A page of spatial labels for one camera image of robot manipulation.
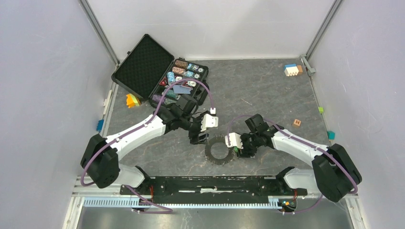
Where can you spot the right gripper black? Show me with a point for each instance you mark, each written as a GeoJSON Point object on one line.
{"type": "Point", "coordinates": [243, 152]}

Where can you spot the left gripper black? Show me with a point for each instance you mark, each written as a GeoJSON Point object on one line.
{"type": "Point", "coordinates": [194, 137]}

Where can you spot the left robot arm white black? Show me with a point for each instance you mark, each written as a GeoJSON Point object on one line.
{"type": "Point", "coordinates": [103, 154]}

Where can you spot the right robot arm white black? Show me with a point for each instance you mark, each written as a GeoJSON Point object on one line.
{"type": "Point", "coordinates": [332, 172]}

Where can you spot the orange letter block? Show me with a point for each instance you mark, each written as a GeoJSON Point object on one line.
{"type": "Point", "coordinates": [296, 123]}

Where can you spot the orange yellow green brick stack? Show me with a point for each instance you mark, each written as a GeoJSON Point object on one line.
{"type": "Point", "coordinates": [132, 101]}

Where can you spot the black poker chip case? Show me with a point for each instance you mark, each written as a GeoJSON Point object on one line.
{"type": "Point", "coordinates": [149, 69]}

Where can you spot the small teal block right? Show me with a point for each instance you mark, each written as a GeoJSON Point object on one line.
{"type": "Point", "coordinates": [331, 135]}

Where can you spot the blue white orange brick stack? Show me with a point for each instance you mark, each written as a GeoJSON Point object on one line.
{"type": "Point", "coordinates": [293, 70]}

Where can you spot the small blue block left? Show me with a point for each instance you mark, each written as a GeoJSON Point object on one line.
{"type": "Point", "coordinates": [99, 126]}

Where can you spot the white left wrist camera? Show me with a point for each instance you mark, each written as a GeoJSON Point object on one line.
{"type": "Point", "coordinates": [209, 121]}

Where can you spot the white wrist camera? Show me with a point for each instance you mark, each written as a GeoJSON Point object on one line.
{"type": "Point", "coordinates": [209, 121]}
{"type": "Point", "coordinates": [233, 140]}

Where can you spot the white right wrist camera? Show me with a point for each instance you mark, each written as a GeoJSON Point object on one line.
{"type": "Point", "coordinates": [233, 140]}

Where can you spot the white toothed cable duct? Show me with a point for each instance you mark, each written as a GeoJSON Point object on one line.
{"type": "Point", "coordinates": [133, 202]}

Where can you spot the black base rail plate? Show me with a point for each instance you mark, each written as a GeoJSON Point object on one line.
{"type": "Point", "coordinates": [215, 190]}

